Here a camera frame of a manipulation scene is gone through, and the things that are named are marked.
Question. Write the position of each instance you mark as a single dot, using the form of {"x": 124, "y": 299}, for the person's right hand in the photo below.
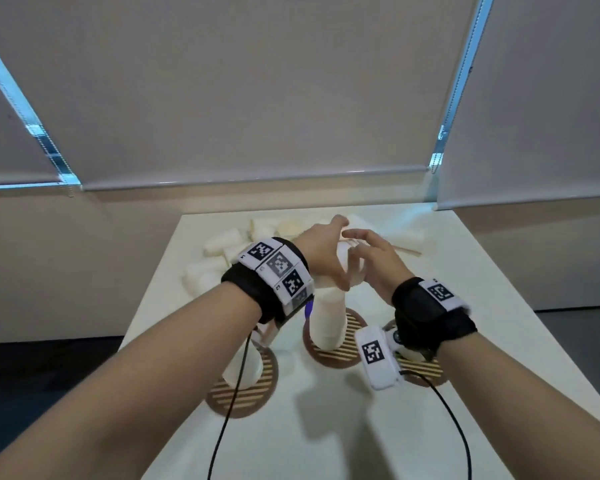
{"x": 385, "y": 269}

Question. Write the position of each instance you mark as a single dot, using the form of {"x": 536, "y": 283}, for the thin wooden stick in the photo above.
{"x": 405, "y": 250}

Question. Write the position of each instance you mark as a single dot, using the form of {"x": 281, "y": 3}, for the person's right fingers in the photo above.
{"x": 361, "y": 235}

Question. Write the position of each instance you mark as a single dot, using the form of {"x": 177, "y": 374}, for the window glass strip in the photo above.
{"x": 460, "y": 79}
{"x": 35, "y": 132}

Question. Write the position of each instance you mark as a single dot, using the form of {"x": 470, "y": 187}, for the person's right forearm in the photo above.
{"x": 520, "y": 409}

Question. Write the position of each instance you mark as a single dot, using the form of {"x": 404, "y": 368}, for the black wristband with marker tags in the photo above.
{"x": 430, "y": 314}
{"x": 272, "y": 274}

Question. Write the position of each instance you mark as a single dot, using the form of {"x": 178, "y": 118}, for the person's left forearm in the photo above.
{"x": 145, "y": 384}

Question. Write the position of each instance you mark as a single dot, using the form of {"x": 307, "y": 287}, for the stack of white cups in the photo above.
{"x": 327, "y": 319}

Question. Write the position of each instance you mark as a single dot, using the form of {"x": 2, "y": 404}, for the white paper cup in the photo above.
{"x": 250, "y": 367}
{"x": 354, "y": 267}

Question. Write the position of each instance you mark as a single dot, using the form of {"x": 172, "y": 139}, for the striped wooden round coaster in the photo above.
{"x": 245, "y": 402}
{"x": 350, "y": 352}
{"x": 425, "y": 369}

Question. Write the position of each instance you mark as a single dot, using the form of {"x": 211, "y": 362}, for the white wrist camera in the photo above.
{"x": 377, "y": 354}

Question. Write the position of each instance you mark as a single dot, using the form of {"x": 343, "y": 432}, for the person's left fingers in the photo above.
{"x": 340, "y": 220}

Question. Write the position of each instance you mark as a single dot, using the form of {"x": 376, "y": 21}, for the pile of lying white cups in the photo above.
{"x": 220, "y": 244}

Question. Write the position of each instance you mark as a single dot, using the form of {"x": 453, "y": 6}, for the person's left hand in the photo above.
{"x": 320, "y": 249}

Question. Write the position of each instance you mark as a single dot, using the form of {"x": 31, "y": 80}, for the beige roller blind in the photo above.
{"x": 10, "y": 139}
{"x": 240, "y": 84}
{"x": 540, "y": 104}

